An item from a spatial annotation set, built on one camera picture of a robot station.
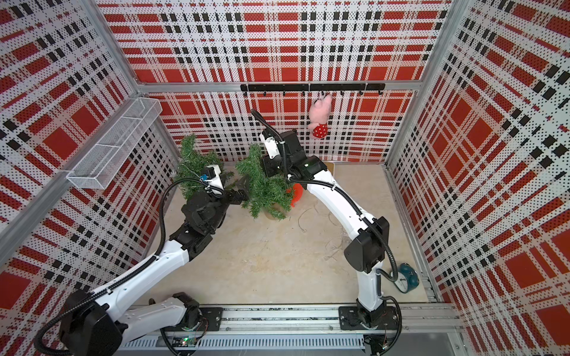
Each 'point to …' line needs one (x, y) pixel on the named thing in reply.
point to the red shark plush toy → (297, 191)
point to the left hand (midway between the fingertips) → (241, 175)
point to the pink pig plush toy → (319, 110)
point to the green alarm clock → (407, 278)
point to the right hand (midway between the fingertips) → (265, 160)
